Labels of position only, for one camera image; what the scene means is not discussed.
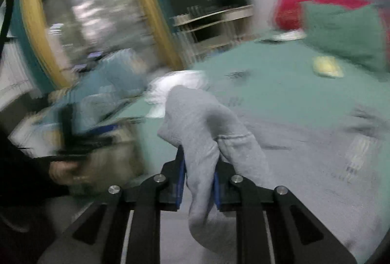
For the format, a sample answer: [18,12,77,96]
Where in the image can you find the grey hoodie sweatshirt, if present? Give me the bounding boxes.
[158,86,389,259]

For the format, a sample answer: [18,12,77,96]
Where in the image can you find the left hand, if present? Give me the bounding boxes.
[49,161,88,186]

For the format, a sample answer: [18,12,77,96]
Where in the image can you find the blue patterned blanket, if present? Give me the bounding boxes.
[34,49,147,133]

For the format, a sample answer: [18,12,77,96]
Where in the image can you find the white crumpled garment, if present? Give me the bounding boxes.
[145,70,211,118]

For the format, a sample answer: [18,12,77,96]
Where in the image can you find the green bed sheet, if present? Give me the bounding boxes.
[109,35,390,173]

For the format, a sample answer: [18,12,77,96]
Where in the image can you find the yellow curtain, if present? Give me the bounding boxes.
[140,0,185,70]

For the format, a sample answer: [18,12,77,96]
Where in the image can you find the yellow crumpled item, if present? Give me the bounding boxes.
[313,56,344,78]

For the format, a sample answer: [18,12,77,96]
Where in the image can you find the beige wooden desk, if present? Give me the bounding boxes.
[173,5,254,65]

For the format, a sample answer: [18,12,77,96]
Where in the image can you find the white paper on bed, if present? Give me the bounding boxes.
[270,29,306,42]

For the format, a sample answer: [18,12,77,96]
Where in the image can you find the red pillow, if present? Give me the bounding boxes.
[274,0,389,63]

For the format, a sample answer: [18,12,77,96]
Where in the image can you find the green pillow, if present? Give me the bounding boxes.
[302,1,388,76]

